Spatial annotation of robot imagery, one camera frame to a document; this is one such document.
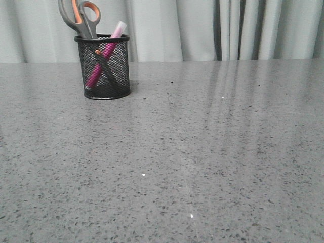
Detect magenta pen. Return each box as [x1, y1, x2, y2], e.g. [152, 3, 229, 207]
[85, 21, 127, 89]

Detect black mesh pen holder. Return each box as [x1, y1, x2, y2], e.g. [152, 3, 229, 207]
[74, 34, 131, 100]

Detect light grey curtain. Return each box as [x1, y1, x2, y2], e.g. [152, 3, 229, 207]
[1, 1, 323, 63]

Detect grey orange scissors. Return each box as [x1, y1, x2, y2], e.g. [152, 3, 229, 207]
[58, 0, 122, 96]

